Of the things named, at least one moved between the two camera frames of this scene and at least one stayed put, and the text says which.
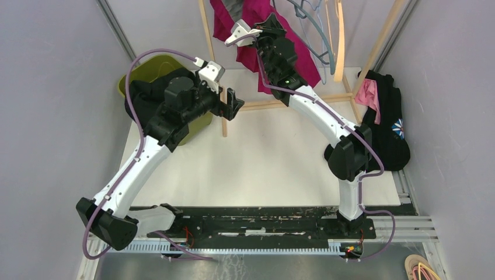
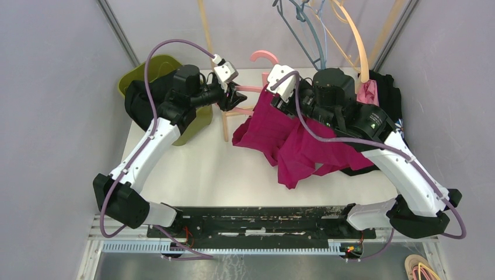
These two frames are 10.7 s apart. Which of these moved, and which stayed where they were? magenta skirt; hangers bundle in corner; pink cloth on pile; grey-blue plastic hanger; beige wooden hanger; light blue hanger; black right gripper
Moved: grey-blue plastic hanger; black right gripper; beige wooden hanger; magenta skirt; light blue hanger
Stayed: hangers bundle in corner; pink cloth on pile
